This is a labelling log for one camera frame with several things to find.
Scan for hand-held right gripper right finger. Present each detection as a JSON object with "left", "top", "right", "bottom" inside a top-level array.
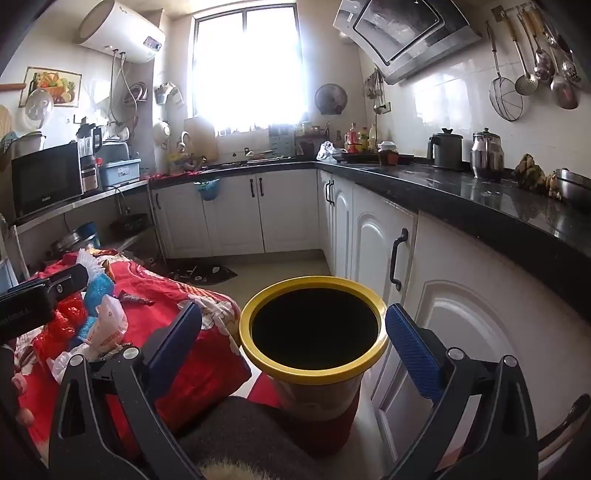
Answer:
[{"left": 385, "top": 303, "right": 539, "bottom": 480}]

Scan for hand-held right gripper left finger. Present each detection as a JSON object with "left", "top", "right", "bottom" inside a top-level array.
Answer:
[{"left": 48, "top": 302, "right": 204, "bottom": 480}]

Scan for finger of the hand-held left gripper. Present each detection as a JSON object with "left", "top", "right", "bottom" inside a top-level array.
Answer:
[{"left": 32, "top": 264, "right": 89, "bottom": 296}]

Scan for white pleated paper cup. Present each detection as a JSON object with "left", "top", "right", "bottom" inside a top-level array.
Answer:
[{"left": 76, "top": 248, "right": 105, "bottom": 282}]

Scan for blue mesh scrubbing cloth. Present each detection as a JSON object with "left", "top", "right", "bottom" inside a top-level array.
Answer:
[{"left": 76, "top": 272, "right": 117, "bottom": 344}]

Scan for red plastic bag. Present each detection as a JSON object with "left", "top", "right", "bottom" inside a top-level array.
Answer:
[{"left": 18, "top": 295, "right": 90, "bottom": 370}]

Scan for brown snack wrapper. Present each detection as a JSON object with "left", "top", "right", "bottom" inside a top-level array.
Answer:
[{"left": 117, "top": 291, "right": 157, "bottom": 308}]

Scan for white plastic bag wrapper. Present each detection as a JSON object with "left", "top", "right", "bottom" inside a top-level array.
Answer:
[{"left": 85, "top": 295, "right": 129, "bottom": 358}]

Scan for white plastic bag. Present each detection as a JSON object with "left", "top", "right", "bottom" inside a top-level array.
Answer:
[{"left": 48, "top": 344, "right": 100, "bottom": 384}]

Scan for yellow rimmed trash bin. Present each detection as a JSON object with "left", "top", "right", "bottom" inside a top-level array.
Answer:
[{"left": 239, "top": 275, "right": 390, "bottom": 450}]

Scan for steel cooking pot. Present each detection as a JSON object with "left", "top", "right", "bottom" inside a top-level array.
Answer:
[{"left": 51, "top": 228, "right": 100, "bottom": 257}]

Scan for blue tin can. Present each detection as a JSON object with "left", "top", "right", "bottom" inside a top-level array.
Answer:
[{"left": 76, "top": 222, "right": 99, "bottom": 247}]

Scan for red floral blanket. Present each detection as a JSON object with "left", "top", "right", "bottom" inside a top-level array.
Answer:
[{"left": 11, "top": 249, "right": 252, "bottom": 462}]

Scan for black wok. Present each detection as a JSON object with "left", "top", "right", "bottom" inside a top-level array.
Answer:
[{"left": 110, "top": 213, "right": 149, "bottom": 232}]

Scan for stainless steel shelf rack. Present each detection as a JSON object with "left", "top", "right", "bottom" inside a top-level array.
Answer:
[{"left": 14, "top": 180, "right": 162, "bottom": 268}]

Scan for dark floor mat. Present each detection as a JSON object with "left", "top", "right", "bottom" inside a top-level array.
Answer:
[{"left": 166, "top": 263, "right": 238, "bottom": 283}]

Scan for black microwave oven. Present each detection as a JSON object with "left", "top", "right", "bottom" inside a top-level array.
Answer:
[{"left": 11, "top": 141, "right": 84, "bottom": 217}]

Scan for person's dark grey clothing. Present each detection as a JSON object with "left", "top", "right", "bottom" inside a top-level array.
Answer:
[{"left": 178, "top": 394, "right": 402, "bottom": 480}]

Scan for blue grey plastic dish tub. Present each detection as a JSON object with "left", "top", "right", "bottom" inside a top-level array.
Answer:
[{"left": 99, "top": 159, "right": 141, "bottom": 188}]

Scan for black silver blender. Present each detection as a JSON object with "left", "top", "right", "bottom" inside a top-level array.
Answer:
[{"left": 76, "top": 124, "right": 103, "bottom": 192}]

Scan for grey dish drainer cover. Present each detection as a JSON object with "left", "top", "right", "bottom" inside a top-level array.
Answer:
[{"left": 99, "top": 141, "right": 132, "bottom": 162}]

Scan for grey lidded pot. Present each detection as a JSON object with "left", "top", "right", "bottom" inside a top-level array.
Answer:
[{"left": 11, "top": 131, "right": 47, "bottom": 158}]

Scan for red dish cloth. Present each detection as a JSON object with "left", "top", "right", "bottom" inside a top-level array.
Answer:
[{"left": 143, "top": 172, "right": 204, "bottom": 182}]

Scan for white kitchen cabinets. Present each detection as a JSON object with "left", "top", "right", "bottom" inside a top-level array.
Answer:
[{"left": 150, "top": 168, "right": 591, "bottom": 480}]

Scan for blue hanging cabinet bin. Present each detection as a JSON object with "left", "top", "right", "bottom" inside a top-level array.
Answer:
[{"left": 194, "top": 179, "right": 221, "bottom": 202}]

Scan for white round plastic cover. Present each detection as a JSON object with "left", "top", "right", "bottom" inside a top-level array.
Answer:
[{"left": 24, "top": 88, "right": 56, "bottom": 130}]

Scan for pale wooden cutting board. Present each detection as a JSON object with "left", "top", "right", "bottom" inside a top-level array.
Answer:
[{"left": 184, "top": 115, "right": 218, "bottom": 162}]

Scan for black gas stove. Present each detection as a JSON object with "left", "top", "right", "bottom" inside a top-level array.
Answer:
[{"left": 332, "top": 152, "right": 416, "bottom": 166}]

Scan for dark grey kettle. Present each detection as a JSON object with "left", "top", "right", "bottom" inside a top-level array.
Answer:
[{"left": 427, "top": 128, "right": 464, "bottom": 171}]

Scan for steel kettle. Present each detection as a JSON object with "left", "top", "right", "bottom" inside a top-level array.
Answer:
[{"left": 471, "top": 128, "right": 505, "bottom": 182}]

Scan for ginger roots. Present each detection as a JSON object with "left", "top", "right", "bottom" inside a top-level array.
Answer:
[{"left": 515, "top": 154, "right": 564, "bottom": 200}]

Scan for clear plastic bag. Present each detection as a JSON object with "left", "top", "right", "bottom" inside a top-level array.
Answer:
[{"left": 316, "top": 141, "right": 347, "bottom": 162}]

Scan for steel bowl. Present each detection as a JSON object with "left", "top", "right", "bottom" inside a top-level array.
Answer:
[{"left": 555, "top": 168, "right": 591, "bottom": 208}]

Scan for dark spice jar rack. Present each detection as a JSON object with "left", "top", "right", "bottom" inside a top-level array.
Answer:
[{"left": 295, "top": 122, "right": 329, "bottom": 160}]

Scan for teal drawer organizer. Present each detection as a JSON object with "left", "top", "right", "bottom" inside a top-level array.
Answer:
[{"left": 269, "top": 124, "right": 296, "bottom": 158}]

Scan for white water heater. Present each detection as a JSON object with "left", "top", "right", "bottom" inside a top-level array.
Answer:
[{"left": 76, "top": 0, "right": 166, "bottom": 63}]

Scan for small hanging utensil set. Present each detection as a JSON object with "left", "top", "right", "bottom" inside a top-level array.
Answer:
[{"left": 365, "top": 69, "right": 386, "bottom": 116}]

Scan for kitchen window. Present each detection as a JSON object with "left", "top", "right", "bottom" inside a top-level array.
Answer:
[{"left": 191, "top": 4, "right": 305, "bottom": 132}]

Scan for perforated steel ladle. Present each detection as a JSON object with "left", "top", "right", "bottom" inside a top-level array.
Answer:
[{"left": 505, "top": 9, "right": 540, "bottom": 97}]

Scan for hanging ladles and strainer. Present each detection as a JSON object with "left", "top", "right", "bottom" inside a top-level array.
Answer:
[{"left": 531, "top": 4, "right": 580, "bottom": 110}]

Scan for steel soup ladle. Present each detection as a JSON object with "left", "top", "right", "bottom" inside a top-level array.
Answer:
[{"left": 519, "top": 7, "right": 555, "bottom": 84}]

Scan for steel glass range hood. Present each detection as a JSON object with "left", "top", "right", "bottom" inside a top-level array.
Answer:
[{"left": 333, "top": 0, "right": 483, "bottom": 86}]

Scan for slotted steel spatula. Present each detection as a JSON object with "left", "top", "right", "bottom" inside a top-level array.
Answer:
[{"left": 545, "top": 18, "right": 583, "bottom": 84}]

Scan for steel utensil hook rack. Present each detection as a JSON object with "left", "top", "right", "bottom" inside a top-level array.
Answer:
[{"left": 490, "top": 2, "right": 555, "bottom": 24}]

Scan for fruit wall poster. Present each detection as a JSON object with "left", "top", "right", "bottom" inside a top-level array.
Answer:
[{"left": 19, "top": 67, "right": 83, "bottom": 108}]

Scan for white wall holder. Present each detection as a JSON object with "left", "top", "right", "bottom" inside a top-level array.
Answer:
[{"left": 154, "top": 82, "right": 183, "bottom": 106}]

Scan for grey round wall fan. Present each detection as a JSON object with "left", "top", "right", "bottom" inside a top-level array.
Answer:
[{"left": 315, "top": 83, "right": 348, "bottom": 115}]

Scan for wire skimmer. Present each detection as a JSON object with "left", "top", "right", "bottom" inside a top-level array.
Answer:
[{"left": 485, "top": 21, "right": 525, "bottom": 123}]

